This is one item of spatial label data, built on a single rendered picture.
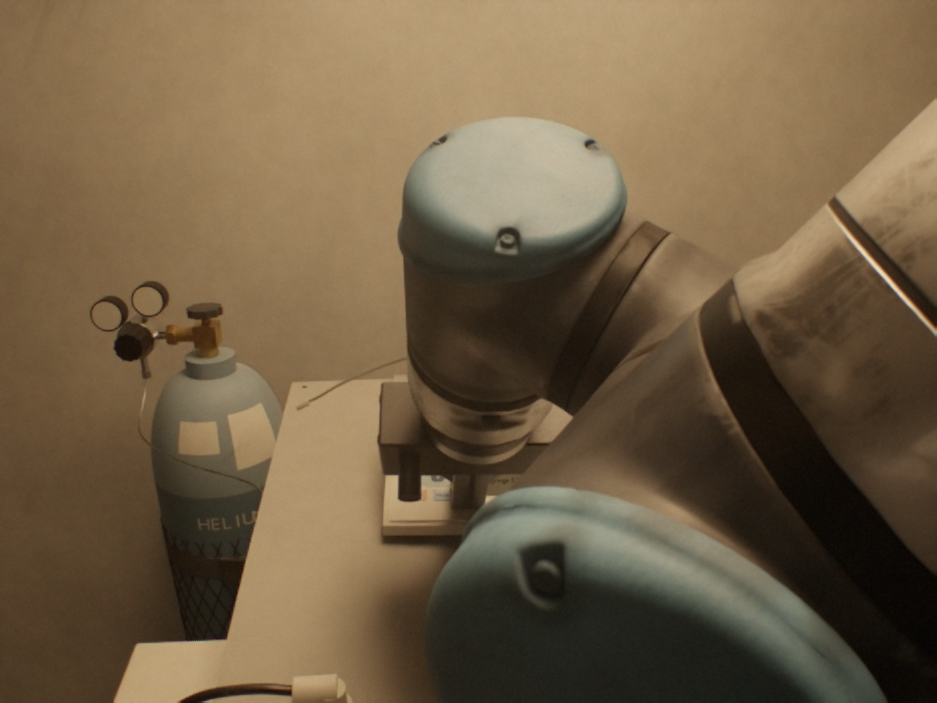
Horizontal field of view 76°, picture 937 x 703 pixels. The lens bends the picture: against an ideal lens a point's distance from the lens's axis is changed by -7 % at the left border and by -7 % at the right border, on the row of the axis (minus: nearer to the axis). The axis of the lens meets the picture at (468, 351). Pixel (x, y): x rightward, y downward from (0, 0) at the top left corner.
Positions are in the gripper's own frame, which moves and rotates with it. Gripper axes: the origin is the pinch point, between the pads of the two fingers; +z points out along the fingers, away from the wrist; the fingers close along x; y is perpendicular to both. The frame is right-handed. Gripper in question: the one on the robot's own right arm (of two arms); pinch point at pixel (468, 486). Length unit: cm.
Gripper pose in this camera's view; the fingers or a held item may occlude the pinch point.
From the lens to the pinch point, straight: 54.7
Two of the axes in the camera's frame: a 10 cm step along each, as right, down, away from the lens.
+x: 10.0, 0.0, 0.6
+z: -0.5, 5.5, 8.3
